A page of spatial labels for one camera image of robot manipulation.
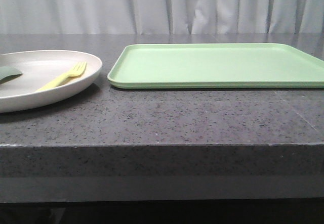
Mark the yellow plastic fork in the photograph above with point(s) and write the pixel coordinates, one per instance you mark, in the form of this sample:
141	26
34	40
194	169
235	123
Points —
77	70

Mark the white round plate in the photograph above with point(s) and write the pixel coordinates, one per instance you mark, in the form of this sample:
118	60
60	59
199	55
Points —
39	68

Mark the green plastic tray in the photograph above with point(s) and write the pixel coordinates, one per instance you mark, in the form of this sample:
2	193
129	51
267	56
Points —
215	65

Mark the teal plastic spoon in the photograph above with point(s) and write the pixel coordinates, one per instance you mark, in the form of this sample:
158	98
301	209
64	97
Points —
9	73

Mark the grey curtain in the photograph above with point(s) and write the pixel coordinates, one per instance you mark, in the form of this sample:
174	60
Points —
160	16

